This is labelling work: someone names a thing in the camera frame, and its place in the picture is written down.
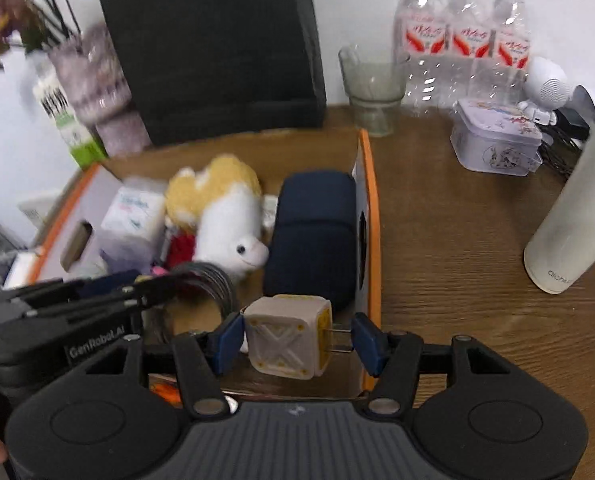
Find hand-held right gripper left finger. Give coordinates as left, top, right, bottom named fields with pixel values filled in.
left=84, top=312, right=246, bottom=419

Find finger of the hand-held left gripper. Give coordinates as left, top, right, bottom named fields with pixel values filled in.
left=24, top=273, right=184, bottom=322
left=7, top=270, right=144, bottom=307

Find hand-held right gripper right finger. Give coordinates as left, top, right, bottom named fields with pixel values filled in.
left=352, top=312, right=511, bottom=419

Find white cube charger plug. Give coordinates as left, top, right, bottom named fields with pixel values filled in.
left=242, top=296, right=353, bottom=378

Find orange cardboard box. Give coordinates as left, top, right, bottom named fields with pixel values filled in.
left=37, top=127, right=383, bottom=402

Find yellow and white plush toy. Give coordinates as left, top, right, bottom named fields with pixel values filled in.
left=164, top=155, right=270, bottom=277

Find wooden desktop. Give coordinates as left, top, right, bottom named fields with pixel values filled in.
left=322, top=102, right=595, bottom=480

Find red fuzzy item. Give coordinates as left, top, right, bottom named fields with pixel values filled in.
left=168, top=232, right=199, bottom=267

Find white tissue pack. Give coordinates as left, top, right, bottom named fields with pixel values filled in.
left=100, top=177, right=166, bottom=262

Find white power strip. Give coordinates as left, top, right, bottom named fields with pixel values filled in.
left=3, top=249, right=46, bottom=288

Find dark blue pouch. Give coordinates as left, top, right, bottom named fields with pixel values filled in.
left=263, top=171, right=358, bottom=309

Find green and white milk carton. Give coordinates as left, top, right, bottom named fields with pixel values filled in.
left=32, top=55, right=109, bottom=170

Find white thermos bottle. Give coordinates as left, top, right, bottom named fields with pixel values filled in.
left=523, top=85, right=595, bottom=295

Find purple tin box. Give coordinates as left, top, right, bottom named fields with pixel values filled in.
left=450, top=98, right=545, bottom=177

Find clear glass cup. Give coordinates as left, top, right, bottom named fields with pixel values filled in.
left=338, top=45, right=411, bottom=137

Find black paper bag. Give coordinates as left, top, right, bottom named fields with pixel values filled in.
left=92, top=0, right=327, bottom=147

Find clear red label water bottle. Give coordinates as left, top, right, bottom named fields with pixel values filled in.
left=492, top=0, right=534, bottom=103
left=446, top=0, right=497, bottom=106
left=394, top=0, right=449, bottom=117

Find white round robot speaker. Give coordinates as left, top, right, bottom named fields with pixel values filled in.
left=520, top=56, right=574, bottom=127

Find white round device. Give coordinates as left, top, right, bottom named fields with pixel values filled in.
left=570, top=85, right=595, bottom=122

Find black tangled cables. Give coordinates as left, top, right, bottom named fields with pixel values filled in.
left=541, top=119, right=591, bottom=173

